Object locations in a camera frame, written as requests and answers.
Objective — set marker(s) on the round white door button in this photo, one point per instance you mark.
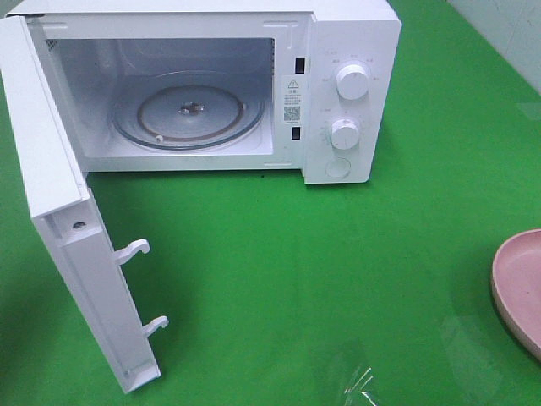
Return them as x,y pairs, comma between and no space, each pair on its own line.
338,168

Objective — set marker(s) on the white microwave knob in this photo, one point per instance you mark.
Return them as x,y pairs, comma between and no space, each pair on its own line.
352,81
345,134

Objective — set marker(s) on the pink round plate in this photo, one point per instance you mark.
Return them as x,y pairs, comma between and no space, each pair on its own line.
515,285

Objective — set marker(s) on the white microwave door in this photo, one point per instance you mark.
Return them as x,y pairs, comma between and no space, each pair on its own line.
66,216

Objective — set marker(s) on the white microwave oven body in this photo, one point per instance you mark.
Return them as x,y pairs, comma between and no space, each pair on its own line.
90,49

